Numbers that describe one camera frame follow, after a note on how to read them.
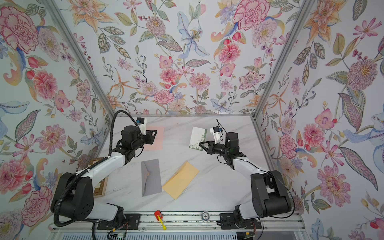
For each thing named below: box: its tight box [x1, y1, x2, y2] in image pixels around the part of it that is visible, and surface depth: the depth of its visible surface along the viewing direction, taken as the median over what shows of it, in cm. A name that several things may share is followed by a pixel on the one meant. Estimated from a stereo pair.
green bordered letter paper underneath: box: [189, 126, 208, 151], surface depth 86 cm
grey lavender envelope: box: [141, 158, 162, 197], surface depth 90 cm
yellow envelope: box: [162, 161, 200, 200], surface depth 90 cm
